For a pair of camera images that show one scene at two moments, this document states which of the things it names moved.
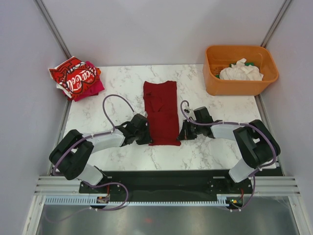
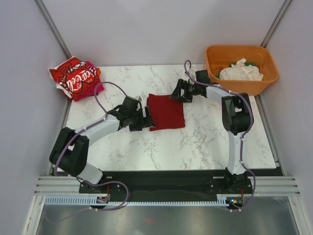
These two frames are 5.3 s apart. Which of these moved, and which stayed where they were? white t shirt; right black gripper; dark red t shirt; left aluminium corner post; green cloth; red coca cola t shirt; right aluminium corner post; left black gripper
Moved: right black gripper; left black gripper; dark red t shirt
Stayed: green cloth; white t shirt; red coca cola t shirt; left aluminium corner post; right aluminium corner post
